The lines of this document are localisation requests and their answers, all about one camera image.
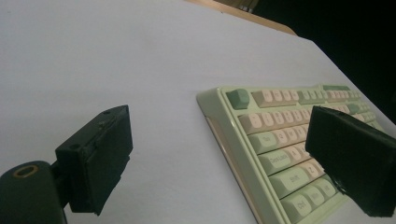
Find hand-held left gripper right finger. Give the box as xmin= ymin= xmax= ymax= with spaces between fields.
xmin=305 ymin=105 xmax=396 ymax=218

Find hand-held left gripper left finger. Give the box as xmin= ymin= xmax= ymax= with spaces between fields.
xmin=55 ymin=105 xmax=134 ymax=217

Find green and cream keyboard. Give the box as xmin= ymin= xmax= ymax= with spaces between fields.
xmin=195 ymin=83 xmax=389 ymax=224

